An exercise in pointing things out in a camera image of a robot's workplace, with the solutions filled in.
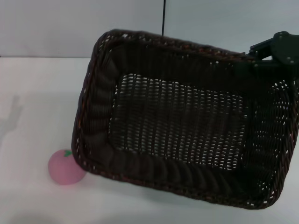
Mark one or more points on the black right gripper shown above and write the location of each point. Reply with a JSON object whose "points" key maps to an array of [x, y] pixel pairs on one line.
{"points": [[286, 47]]}

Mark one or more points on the black woven plastic basket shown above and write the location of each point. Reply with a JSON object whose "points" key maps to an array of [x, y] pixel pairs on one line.
{"points": [[177, 126]]}

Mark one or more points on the pink toy peach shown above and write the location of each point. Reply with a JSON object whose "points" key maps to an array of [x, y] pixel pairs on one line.
{"points": [[63, 170]]}

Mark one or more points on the black vertical wall strip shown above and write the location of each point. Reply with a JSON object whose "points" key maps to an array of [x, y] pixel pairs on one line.
{"points": [[163, 16]]}

